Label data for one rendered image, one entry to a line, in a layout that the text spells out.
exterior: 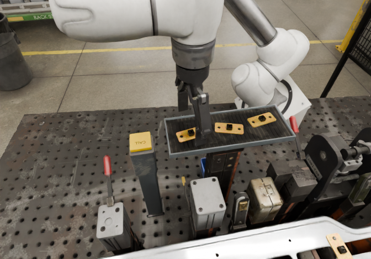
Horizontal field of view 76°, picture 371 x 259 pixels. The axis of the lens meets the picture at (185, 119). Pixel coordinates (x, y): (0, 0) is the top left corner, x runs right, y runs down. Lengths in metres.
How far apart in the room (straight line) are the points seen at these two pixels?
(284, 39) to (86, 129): 1.09
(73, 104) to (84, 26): 2.35
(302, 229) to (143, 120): 0.95
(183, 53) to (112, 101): 2.20
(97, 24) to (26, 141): 1.16
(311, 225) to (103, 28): 0.72
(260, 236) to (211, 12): 0.59
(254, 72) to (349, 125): 0.70
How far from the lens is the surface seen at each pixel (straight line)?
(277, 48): 1.15
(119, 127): 1.38
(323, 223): 0.84
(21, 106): 2.99
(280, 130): 0.76
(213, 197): 0.65
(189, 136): 0.69
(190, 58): 0.48
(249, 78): 1.14
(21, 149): 1.50
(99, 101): 2.68
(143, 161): 0.72
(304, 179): 0.79
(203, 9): 0.43
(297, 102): 1.28
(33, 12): 4.31
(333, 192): 0.95
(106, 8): 0.42
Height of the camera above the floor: 1.70
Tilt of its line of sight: 47 degrees down
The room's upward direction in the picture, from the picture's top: straight up
